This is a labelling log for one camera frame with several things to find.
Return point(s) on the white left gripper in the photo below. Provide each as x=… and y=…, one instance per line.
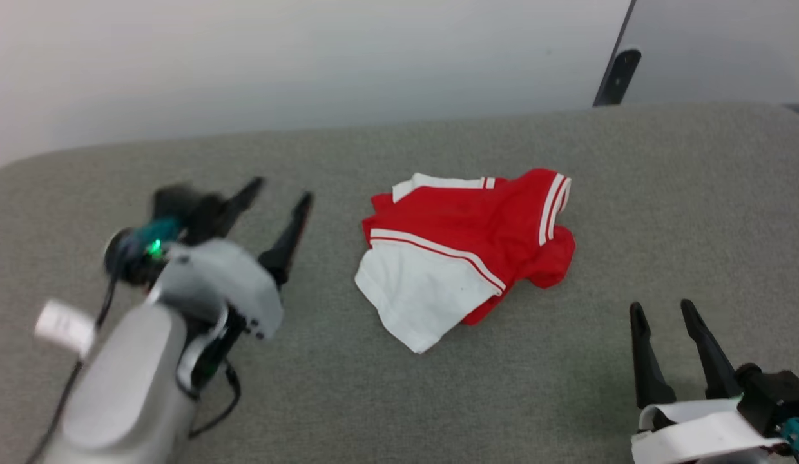
x=212, y=277

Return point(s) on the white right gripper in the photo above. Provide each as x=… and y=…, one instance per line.
x=696, y=428

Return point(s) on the red and white garment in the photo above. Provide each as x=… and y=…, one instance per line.
x=496, y=219

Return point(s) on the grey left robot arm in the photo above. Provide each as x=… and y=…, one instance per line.
x=129, y=399

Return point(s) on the grey fabric sofa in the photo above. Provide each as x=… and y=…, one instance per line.
x=438, y=399

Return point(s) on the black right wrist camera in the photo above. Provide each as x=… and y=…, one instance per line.
x=774, y=393

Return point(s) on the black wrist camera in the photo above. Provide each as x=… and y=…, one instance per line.
x=774, y=393
x=124, y=259

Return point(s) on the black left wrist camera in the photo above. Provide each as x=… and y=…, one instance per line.
x=124, y=259

